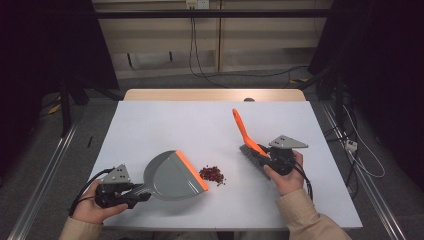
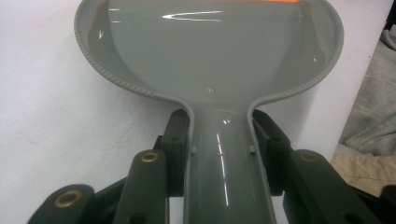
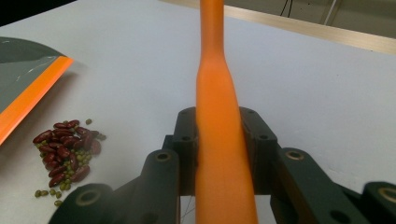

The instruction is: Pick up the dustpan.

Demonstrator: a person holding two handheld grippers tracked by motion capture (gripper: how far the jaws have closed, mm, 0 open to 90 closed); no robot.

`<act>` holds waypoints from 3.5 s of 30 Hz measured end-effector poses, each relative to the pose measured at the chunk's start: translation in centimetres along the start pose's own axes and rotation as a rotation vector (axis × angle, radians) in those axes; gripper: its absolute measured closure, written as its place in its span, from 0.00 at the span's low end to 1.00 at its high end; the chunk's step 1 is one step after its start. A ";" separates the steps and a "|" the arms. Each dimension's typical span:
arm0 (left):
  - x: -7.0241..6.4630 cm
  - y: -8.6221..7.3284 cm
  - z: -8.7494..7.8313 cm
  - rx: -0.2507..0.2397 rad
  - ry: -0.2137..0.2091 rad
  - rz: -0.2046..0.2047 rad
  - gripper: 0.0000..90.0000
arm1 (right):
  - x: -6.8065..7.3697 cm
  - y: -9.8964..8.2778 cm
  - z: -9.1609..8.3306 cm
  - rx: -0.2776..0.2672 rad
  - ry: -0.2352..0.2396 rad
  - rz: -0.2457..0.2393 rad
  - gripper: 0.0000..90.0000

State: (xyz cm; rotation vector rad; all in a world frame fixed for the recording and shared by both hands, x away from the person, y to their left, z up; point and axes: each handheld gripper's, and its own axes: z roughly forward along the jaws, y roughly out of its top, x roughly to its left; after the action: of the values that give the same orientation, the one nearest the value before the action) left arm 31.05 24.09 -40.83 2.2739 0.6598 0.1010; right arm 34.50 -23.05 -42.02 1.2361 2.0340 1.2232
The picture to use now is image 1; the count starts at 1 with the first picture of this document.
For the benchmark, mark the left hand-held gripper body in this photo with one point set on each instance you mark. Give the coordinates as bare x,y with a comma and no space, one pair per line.
116,175

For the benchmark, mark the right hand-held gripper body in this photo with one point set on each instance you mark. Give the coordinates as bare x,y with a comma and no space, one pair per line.
283,160

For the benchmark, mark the orange hand brush grey bristles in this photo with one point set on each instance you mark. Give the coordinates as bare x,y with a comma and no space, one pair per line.
245,133

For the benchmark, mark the grey dustpan with orange edge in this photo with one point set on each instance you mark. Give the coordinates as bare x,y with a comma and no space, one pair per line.
170,180

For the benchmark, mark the red beans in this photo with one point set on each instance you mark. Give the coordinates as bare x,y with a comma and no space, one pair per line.
211,174

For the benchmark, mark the person's right hand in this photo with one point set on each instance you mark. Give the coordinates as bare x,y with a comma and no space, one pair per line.
288,183

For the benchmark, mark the person's left hand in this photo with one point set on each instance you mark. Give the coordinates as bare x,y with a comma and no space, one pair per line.
90,213

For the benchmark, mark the white table cover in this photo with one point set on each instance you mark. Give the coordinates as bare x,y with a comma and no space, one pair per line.
200,126

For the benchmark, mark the white power adapter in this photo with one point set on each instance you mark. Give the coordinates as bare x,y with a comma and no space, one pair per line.
351,145

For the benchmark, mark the black metal stand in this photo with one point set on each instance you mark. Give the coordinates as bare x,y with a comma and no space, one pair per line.
65,110

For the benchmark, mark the wooden table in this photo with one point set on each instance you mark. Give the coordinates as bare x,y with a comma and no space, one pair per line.
200,95

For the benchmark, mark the black horizontal bar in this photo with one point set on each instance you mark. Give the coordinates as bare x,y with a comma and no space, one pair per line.
213,13

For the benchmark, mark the black curtain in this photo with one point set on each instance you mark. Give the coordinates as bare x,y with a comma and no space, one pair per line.
383,50
40,50

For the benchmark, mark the aluminium floor rail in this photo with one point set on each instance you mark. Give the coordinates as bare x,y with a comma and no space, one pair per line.
373,193
43,186

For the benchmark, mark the white wall socket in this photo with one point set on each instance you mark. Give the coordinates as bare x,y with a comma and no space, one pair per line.
197,4

